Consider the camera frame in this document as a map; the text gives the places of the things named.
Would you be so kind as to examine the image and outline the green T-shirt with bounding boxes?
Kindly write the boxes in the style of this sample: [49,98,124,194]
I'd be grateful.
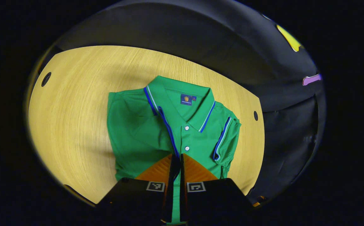
[106,75,242,225]

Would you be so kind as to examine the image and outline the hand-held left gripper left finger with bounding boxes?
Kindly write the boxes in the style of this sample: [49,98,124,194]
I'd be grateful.
[95,153,181,225]

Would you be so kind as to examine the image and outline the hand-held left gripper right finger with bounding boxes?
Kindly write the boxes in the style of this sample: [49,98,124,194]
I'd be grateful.
[180,153,255,226]

